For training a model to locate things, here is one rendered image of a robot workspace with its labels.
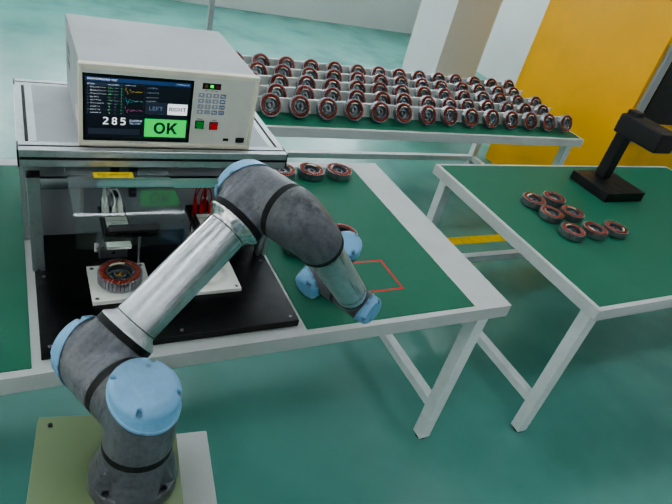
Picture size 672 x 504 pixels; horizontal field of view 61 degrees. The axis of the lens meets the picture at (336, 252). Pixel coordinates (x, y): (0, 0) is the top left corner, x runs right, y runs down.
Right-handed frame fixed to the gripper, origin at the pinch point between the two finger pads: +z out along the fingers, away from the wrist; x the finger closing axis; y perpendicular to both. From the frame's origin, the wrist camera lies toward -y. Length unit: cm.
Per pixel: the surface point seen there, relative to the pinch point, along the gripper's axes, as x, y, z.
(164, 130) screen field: -51, -19, -33
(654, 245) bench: 157, -61, 37
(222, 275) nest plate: -29.8, 6.5, -5.3
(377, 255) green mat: 20.5, -17.6, 12.7
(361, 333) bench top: 12.9, 16.4, -5.8
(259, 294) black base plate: -18.5, 10.7, -6.9
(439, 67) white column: 111, -290, 202
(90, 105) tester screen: -67, -16, -41
